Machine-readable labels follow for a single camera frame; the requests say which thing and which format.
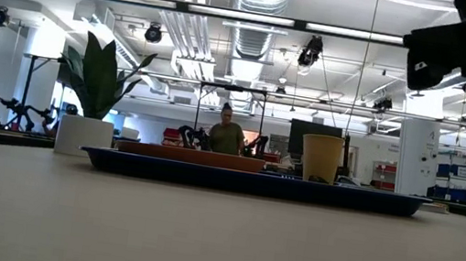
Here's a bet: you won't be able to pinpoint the black computer monitor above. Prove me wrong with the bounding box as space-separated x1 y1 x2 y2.
285 118 344 162

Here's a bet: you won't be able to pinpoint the blue plastic tray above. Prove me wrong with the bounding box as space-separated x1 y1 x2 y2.
78 144 433 222

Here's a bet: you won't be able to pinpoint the silver ventilation duct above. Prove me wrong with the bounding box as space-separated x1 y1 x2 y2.
220 0 295 68

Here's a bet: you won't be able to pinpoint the yellow plastic cup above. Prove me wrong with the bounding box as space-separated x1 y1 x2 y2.
296 132 347 187

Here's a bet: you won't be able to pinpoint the potted snake plant white pot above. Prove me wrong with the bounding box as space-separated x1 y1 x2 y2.
47 27 160 167

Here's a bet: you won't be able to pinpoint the person at workbench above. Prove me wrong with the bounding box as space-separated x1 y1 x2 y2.
205 100 251 157

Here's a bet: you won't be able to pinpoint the blue storage bins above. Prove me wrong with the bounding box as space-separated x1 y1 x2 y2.
433 160 466 203

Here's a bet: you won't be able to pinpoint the black metal stand frame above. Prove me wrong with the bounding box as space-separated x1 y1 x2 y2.
193 80 268 141

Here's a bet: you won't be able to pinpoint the orange plastic plate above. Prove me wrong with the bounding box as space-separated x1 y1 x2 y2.
113 136 266 176

